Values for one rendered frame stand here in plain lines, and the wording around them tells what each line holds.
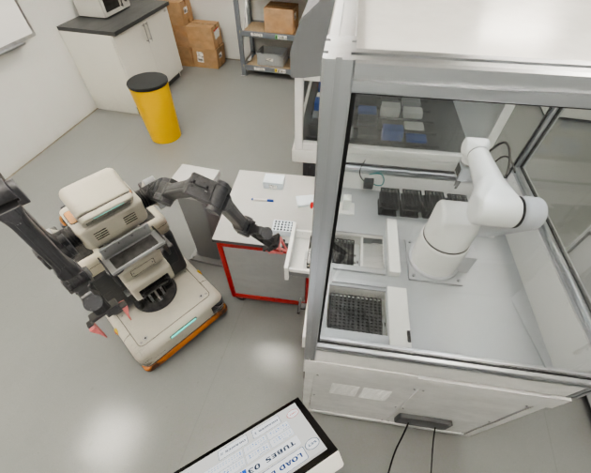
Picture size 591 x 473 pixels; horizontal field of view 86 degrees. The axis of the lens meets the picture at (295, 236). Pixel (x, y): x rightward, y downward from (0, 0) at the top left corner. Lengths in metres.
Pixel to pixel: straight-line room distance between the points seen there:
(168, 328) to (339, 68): 1.94
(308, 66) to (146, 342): 1.81
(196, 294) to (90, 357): 0.83
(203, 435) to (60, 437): 0.82
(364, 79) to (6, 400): 2.71
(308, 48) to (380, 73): 1.44
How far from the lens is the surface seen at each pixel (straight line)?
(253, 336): 2.34
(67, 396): 2.62
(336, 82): 0.45
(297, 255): 1.63
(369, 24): 0.64
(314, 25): 1.84
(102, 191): 1.38
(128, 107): 4.86
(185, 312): 2.20
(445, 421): 1.98
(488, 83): 0.48
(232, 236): 1.84
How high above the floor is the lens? 2.15
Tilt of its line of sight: 50 degrees down
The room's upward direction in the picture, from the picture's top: straight up
